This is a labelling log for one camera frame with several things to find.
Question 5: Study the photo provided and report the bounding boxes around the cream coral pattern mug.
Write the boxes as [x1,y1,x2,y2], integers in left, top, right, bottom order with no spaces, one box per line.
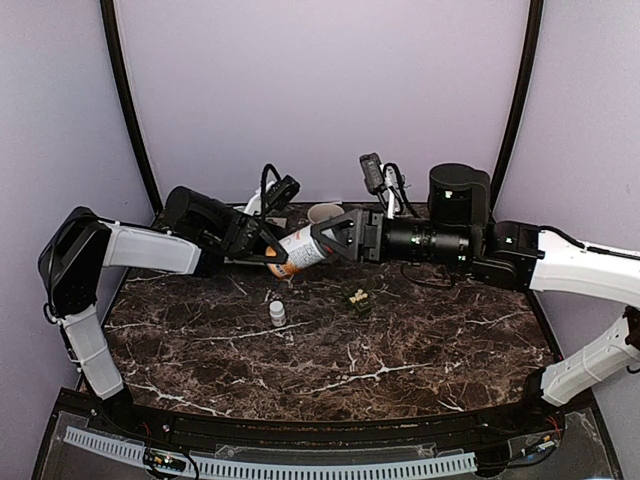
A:
[307,203,345,225]

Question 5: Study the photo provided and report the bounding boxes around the orange pill bottle grey cap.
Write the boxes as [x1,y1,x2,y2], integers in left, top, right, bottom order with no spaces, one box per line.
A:
[267,225,332,278]

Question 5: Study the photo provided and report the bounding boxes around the white pills in organizer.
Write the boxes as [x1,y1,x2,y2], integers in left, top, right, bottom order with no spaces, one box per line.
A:
[348,289,369,304]

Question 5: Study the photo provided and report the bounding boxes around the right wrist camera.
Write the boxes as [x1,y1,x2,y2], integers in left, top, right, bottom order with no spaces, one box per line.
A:
[359,153,417,219]

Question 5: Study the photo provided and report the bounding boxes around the right black frame post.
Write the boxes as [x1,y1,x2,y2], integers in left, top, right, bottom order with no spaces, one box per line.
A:
[491,0,544,204]

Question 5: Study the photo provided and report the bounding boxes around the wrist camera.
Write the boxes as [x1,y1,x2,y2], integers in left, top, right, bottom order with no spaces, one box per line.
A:
[359,153,417,219]
[241,163,300,218]

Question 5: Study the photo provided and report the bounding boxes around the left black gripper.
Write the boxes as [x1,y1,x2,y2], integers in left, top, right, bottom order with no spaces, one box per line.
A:
[207,198,309,266]

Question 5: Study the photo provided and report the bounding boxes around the black front table rail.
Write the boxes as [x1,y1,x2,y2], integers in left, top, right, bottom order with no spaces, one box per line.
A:
[93,401,565,450]

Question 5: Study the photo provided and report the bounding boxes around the left black frame post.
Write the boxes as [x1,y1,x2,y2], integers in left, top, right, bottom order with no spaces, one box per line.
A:
[99,0,163,215]

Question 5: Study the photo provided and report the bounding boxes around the black frame post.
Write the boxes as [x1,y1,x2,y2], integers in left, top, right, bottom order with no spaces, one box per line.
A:
[491,0,544,204]
[99,0,163,215]

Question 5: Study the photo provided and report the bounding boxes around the small white pill bottle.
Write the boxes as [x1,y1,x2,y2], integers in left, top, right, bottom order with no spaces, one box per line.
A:
[269,300,286,328]

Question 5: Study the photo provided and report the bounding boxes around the floral square plate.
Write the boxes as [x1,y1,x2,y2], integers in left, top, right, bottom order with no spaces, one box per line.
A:
[266,216,287,228]

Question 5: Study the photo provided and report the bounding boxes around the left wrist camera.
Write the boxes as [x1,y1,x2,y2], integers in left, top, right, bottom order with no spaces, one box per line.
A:
[241,163,300,218]

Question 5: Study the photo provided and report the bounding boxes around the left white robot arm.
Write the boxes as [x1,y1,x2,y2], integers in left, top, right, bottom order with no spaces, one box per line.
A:
[38,182,297,436]

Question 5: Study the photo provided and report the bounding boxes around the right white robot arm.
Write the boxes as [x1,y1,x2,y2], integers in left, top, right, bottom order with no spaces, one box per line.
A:
[311,163,639,434]

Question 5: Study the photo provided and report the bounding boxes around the white slotted cable duct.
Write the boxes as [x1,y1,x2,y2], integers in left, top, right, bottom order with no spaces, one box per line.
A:
[62,426,478,479]

